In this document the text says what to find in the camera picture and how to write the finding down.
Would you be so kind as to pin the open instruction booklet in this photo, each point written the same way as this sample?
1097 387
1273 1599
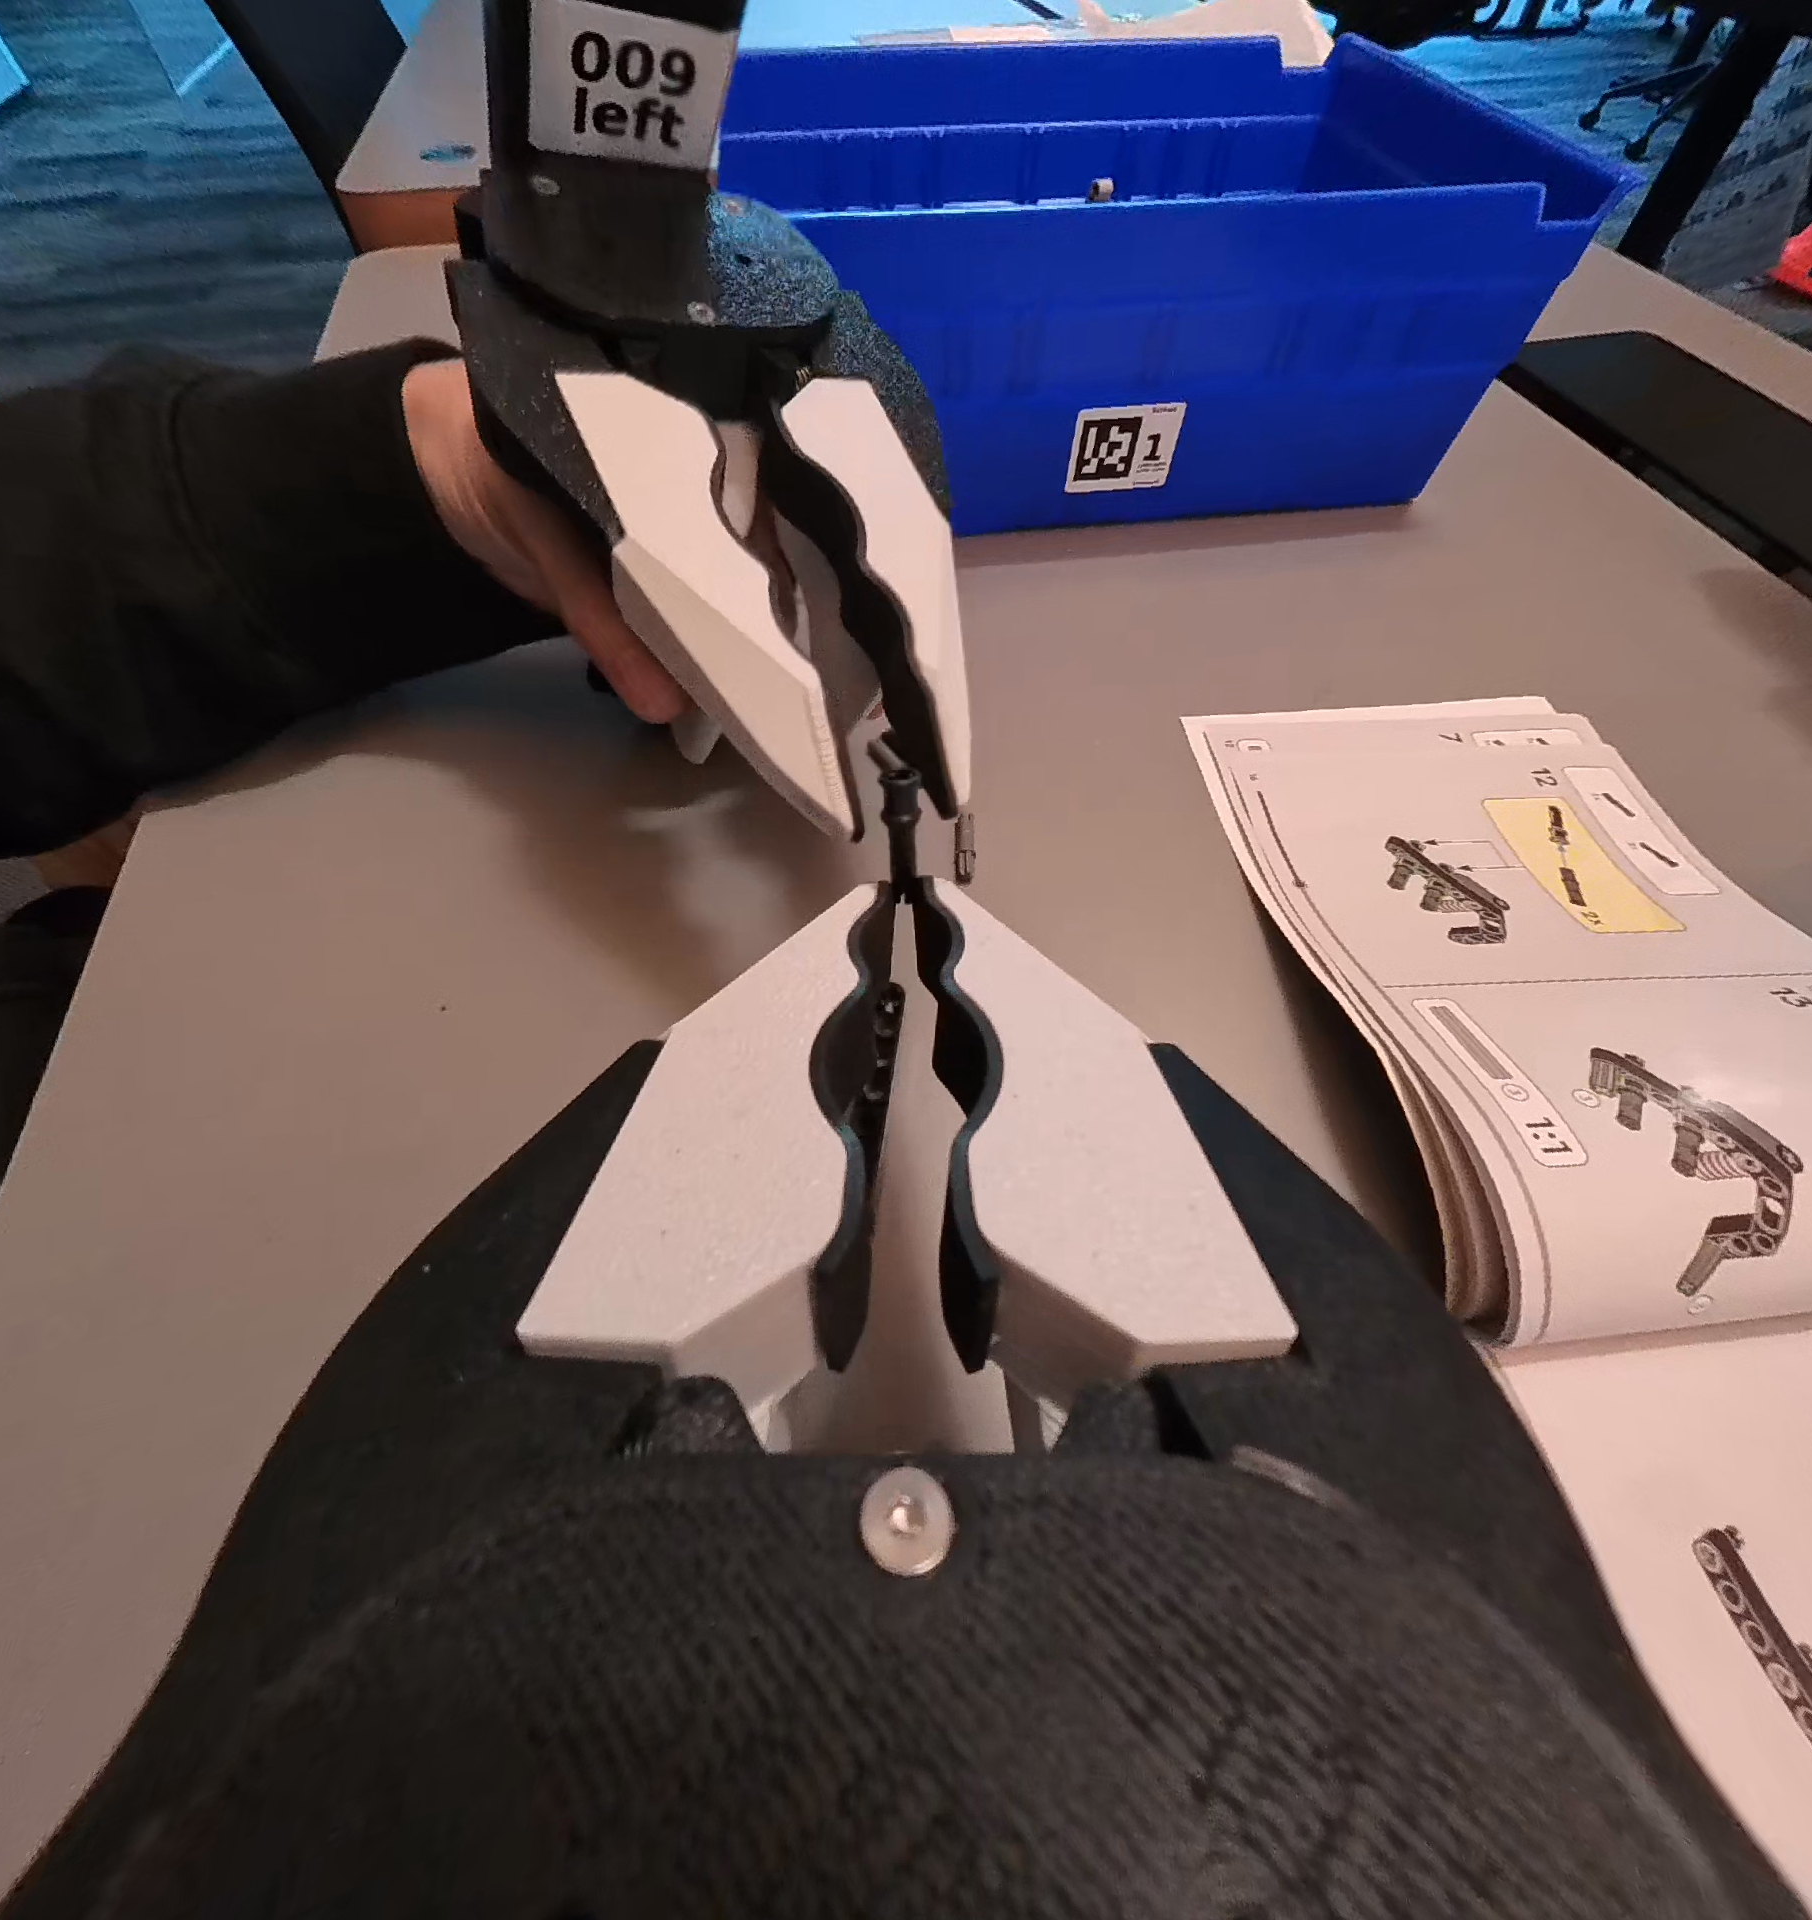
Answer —
1594 1054

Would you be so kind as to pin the person's left hand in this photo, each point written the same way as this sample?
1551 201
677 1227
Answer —
500 507

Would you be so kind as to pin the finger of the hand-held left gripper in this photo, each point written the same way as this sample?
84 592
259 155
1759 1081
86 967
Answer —
681 584
908 554

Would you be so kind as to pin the black toy pin connector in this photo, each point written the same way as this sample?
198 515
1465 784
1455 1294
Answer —
900 810

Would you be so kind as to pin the black flat panel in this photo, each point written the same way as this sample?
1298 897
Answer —
1699 434

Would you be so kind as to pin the beige table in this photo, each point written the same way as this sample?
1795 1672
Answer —
417 133

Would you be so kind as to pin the black office chair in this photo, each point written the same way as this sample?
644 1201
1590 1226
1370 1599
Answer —
1662 73

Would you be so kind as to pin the blue plastic bin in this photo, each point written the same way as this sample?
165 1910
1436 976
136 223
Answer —
1221 301

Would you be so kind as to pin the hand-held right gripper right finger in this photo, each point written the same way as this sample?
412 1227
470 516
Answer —
1131 1201

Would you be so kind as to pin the small black toy pin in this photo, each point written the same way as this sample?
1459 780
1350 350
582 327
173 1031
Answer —
966 847

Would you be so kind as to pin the black toy beam with holes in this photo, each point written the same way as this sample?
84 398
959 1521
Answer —
878 1054

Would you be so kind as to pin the grey desk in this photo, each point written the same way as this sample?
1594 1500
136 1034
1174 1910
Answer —
395 1054

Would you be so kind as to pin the person's left forearm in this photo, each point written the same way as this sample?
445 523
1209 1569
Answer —
168 597

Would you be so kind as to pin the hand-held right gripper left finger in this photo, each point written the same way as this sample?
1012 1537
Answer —
667 1201

